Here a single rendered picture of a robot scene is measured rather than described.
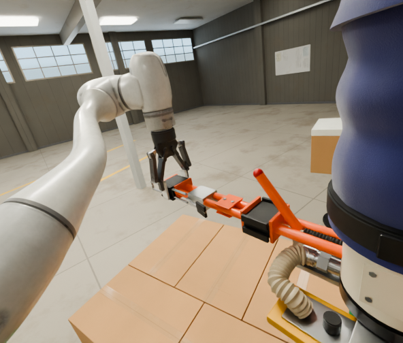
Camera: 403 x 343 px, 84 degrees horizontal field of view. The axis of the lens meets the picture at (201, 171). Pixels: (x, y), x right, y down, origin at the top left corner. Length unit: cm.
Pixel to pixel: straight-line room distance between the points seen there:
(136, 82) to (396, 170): 58
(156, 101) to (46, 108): 1046
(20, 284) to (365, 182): 40
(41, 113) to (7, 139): 147
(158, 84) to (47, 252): 48
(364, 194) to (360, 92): 12
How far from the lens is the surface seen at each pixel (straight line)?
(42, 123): 1107
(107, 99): 70
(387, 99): 29
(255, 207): 57
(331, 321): 50
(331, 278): 57
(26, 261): 32
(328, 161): 221
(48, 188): 36
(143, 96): 67
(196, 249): 157
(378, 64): 31
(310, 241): 50
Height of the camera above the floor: 157
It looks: 22 degrees down
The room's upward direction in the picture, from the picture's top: 10 degrees counter-clockwise
